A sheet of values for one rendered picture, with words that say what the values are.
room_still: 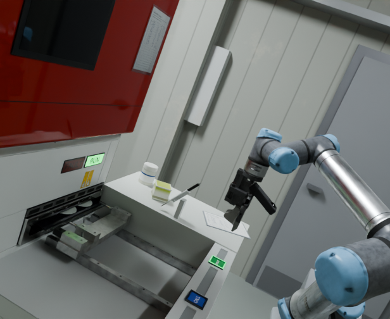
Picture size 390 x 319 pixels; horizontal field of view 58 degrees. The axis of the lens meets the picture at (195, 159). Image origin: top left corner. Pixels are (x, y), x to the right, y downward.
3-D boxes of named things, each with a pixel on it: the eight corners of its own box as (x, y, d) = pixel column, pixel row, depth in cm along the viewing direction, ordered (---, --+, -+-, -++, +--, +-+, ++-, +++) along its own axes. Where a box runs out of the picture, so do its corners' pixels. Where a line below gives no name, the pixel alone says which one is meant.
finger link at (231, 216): (220, 225, 123) (230, 201, 121) (235, 232, 122) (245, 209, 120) (217, 227, 120) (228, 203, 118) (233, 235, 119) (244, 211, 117)
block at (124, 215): (109, 213, 147) (112, 207, 147) (114, 211, 150) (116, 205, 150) (126, 222, 146) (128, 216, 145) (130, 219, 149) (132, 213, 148)
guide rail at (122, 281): (44, 243, 122) (46, 235, 121) (48, 241, 124) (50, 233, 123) (171, 317, 111) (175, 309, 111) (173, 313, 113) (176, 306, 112)
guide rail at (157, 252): (88, 220, 148) (91, 214, 147) (92, 219, 149) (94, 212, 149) (195, 278, 137) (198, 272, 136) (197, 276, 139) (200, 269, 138)
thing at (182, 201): (164, 213, 147) (176, 185, 144) (168, 211, 150) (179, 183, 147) (177, 219, 145) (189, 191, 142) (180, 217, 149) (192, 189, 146)
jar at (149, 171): (135, 181, 169) (142, 162, 167) (142, 178, 176) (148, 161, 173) (148, 187, 167) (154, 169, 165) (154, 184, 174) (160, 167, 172)
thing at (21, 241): (16, 243, 112) (23, 217, 110) (94, 207, 154) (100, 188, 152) (20, 246, 112) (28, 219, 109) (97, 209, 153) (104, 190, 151)
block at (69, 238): (59, 240, 117) (62, 232, 116) (66, 237, 120) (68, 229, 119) (79, 251, 115) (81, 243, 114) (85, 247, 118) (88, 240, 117)
